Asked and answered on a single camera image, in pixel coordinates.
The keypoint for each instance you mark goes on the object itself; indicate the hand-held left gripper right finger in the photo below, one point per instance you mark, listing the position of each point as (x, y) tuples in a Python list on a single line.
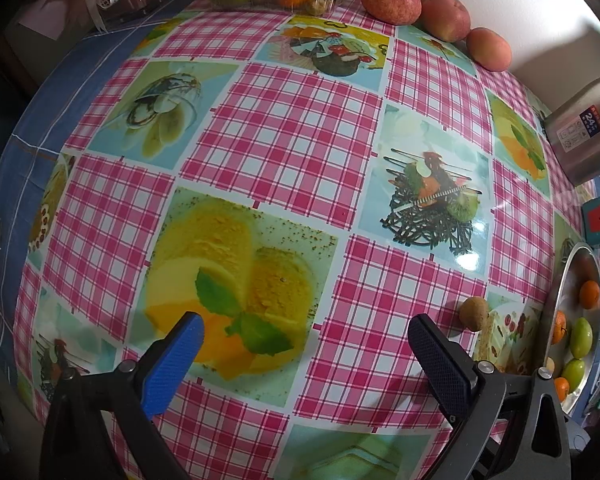
[(437, 360)]

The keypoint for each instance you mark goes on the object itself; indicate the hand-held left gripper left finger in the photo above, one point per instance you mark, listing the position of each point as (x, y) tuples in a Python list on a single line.
[(175, 360)]

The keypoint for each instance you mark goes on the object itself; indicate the green mango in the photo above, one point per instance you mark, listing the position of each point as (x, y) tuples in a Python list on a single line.
[(581, 337), (573, 374)]

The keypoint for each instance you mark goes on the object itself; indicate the small brown kiwi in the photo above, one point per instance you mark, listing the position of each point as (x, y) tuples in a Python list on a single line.
[(474, 313), (549, 364)]

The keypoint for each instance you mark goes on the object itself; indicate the stainless steel plate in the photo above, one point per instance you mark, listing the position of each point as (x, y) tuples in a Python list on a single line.
[(579, 260)]

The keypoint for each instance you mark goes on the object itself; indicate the plaid fruit print tablecloth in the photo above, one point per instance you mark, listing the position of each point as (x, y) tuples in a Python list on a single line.
[(290, 125)]

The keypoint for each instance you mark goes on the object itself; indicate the stainless steel thermos jug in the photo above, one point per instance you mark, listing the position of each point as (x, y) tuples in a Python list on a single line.
[(589, 135)]

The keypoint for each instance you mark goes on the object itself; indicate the red apple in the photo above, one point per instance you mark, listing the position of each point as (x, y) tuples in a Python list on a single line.
[(444, 16), (392, 1), (489, 49)]

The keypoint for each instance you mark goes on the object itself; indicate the pink flower bouquet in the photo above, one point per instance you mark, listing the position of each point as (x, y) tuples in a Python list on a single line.
[(55, 5)]

